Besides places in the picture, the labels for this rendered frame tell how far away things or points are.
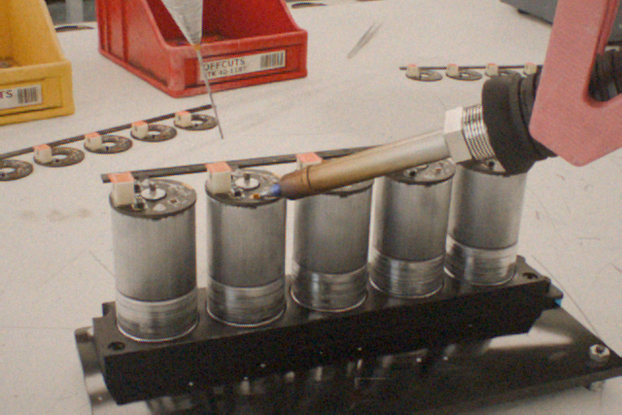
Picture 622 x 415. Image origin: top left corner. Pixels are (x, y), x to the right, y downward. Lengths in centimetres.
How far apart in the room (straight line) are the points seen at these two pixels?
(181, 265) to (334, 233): 5
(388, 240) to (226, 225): 6
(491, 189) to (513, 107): 8
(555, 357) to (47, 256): 19
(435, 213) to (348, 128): 22
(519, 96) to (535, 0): 58
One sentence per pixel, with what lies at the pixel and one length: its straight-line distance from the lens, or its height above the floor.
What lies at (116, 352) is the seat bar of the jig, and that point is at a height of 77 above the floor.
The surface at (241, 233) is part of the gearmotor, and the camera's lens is 26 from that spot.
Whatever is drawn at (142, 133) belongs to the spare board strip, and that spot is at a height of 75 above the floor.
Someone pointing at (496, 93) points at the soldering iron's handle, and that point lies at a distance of 21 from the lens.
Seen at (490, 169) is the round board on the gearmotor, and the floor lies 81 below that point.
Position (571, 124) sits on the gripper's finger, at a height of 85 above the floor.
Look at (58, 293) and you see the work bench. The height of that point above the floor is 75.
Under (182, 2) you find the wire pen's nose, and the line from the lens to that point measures 21.
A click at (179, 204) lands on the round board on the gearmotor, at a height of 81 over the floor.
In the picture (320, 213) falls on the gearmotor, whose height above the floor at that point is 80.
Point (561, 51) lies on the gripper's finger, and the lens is 20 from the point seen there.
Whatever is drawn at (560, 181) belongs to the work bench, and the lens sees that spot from 45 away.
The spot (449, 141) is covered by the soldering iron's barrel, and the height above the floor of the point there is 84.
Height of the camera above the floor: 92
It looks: 23 degrees down
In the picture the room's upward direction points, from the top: 2 degrees clockwise
